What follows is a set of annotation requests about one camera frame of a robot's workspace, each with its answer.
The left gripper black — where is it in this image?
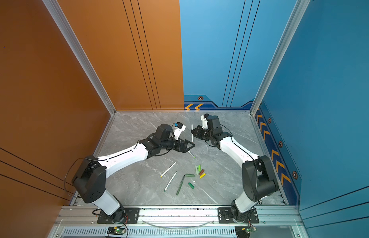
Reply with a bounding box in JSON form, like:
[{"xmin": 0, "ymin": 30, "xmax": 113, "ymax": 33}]
[{"xmin": 160, "ymin": 137, "xmax": 196, "ymax": 153}]

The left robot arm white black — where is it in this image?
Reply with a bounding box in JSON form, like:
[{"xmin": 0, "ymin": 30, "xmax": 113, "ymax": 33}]
[{"xmin": 71, "ymin": 123, "xmax": 195, "ymax": 224}]

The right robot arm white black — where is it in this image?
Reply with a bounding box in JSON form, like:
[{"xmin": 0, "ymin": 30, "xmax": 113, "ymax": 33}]
[{"xmin": 191, "ymin": 114, "xmax": 279, "ymax": 223}]

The dark green capped pen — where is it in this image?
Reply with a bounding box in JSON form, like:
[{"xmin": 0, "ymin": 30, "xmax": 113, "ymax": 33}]
[{"xmin": 176, "ymin": 174, "xmax": 195, "ymax": 196}]

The white pen yellow end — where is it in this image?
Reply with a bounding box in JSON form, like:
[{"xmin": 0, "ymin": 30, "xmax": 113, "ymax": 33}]
[{"xmin": 160, "ymin": 162, "xmax": 176, "ymax": 178}]

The white pen green tip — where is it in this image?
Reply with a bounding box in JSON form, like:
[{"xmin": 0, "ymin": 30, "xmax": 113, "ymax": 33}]
[{"xmin": 164, "ymin": 171, "xmax": 178, "ymax": 192}]

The right green circuit board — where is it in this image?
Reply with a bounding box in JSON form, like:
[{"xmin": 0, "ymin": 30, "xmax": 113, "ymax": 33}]
[{"xmin": 235, "ymin": 226, "xmax": 257, "ymax": 238}]

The green circuit board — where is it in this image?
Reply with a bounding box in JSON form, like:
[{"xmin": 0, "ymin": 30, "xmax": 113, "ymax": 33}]
[
  {"xmin": 235, "ymin": 226, "xmax": 257, "ymax": 238},
  {"xmin": 106, "ymin": 226, "xmax": 128, "ymax": 238}
]

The left green circuit board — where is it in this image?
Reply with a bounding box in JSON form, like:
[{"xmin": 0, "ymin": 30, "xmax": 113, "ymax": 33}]
[{"xmin": 106, "ymin": 226, "xmax": 128, "ymax": 238}]

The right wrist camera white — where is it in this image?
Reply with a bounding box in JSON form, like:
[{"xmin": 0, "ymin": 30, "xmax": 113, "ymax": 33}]
[{"xmin": 201, "ymin": 113, "xmax": 209, "ymax": 129}]

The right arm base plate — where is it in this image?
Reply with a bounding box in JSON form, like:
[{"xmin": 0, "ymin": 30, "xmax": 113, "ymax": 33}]
[{"xmin": 217, "ymin": 206, "xmax": 259, "ymax": 224}]

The white cable on rail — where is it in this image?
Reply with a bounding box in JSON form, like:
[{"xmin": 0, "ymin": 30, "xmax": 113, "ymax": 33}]
[{"xmin": 139, "ymin": 220, "xmax": 214, "ymax": 230}]

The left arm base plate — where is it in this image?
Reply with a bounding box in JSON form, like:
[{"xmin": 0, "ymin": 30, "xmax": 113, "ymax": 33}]
[{"xmin": 97, "ymin": 207, "xmax": 140, "ymax": 225}]

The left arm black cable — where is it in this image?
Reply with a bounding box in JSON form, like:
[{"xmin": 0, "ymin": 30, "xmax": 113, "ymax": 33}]
[{"xmin": 64, "ymin": 157, "xmax": 99, "ymax": 198}]

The aluminium front rail frame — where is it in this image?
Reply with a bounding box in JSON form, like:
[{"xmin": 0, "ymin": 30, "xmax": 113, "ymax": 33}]
[{"xmin": 48, "ymin": 205, "xmax": 308, "ymax": 238}]

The right aluminium corner post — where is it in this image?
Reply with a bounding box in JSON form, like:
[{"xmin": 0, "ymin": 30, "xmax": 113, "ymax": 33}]
[{"xmin": 250, "ymin": 0, "xmax": 310, "ymax": 116}]

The aluminium corner post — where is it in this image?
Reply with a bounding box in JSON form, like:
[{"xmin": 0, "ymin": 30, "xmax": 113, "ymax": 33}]
[
  {"xmin": 43, "ymin": 0, "xmax": 117, "ymax": 116},
  {"xmin": 250, "ymin": 0, "xmax": 310, "ymax": 116}
]

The left aluminium corner post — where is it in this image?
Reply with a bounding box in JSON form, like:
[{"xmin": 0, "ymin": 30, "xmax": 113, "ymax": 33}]
[{"xmin": 43, "ymin": 0, "xmax": 117, "ymax": 116}]

